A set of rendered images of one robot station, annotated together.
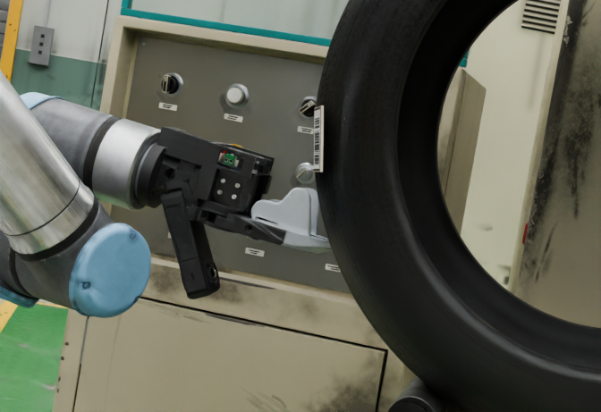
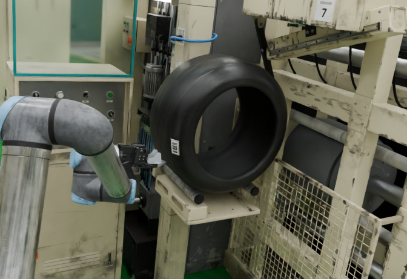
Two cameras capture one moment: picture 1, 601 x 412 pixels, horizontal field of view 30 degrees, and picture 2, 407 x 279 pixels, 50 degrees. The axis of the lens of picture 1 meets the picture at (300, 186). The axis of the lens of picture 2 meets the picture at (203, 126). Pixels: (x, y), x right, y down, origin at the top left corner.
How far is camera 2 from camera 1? 116 cm
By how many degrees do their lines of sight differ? 45
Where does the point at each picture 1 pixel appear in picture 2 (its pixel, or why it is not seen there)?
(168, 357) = (56, 180)
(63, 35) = not seen: outside the picture
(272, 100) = (72, 94)
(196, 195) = (135, 161)
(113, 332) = not seen: hidden behind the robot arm
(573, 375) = (230, 181)
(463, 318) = (210, 177)
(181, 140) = (126, 148)
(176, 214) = (127, 166)
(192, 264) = (132, 177)
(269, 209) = (151, 159)
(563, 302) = not seen: hidden behind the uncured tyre
